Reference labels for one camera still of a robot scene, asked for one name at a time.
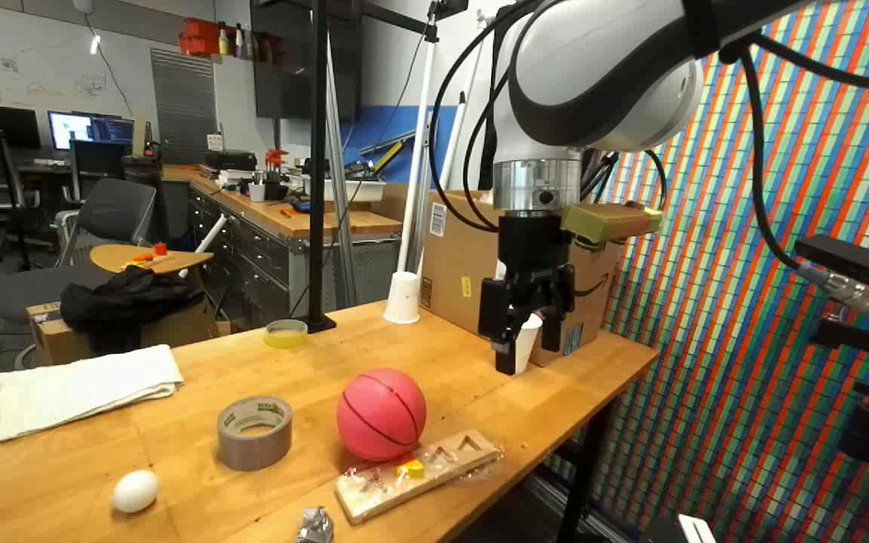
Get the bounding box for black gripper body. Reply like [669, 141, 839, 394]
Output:
[476, 207, 578, 314]

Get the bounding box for red basketball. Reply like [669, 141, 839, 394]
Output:
[335, 369, 429, 463]

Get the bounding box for white egg-shaped ball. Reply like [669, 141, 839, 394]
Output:
[111, 466, 164, 520]

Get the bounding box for white slanted pole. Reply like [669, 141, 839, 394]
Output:
[396, 38, 441, 276]

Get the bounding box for multicolour striped backdrop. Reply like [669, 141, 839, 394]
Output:
[551, 0, 869, 543]

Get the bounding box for wooden shape puzzle board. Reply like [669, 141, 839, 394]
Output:
[333, 427, 507, 527]

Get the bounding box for small white card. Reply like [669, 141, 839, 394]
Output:
[677, 511, 718, 543]

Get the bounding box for crumpled foil ball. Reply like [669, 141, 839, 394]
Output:
[295, 503, 339, 543]

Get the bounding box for wooden workbench with drawers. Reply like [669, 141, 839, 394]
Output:
[159, 163, 400, 326]

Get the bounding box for small orange object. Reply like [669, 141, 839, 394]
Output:
[131, 238, 171, 264]

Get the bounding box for black bag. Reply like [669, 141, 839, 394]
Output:
[56, 264, 204, 342]

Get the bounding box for red container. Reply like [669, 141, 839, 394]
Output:
[177, 16, 222, 56]

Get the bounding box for grey office chair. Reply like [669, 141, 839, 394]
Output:
[55, 175, 159, 267]

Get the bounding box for white folded towel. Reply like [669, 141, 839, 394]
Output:
[0, 342, 188, 445]

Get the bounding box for small brown cardboard box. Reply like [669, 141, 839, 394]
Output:
[25, 298, 227, 369]

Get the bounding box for lit computer monitor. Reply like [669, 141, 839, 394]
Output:
[44, 109, 137, 153]

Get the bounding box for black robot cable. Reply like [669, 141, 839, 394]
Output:
[429, 0, 519, 235]

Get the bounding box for black table frame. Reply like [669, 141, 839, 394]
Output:
[555, 394, 622, 543]

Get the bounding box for black side camera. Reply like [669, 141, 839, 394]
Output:
[794, 235, 869, 288]

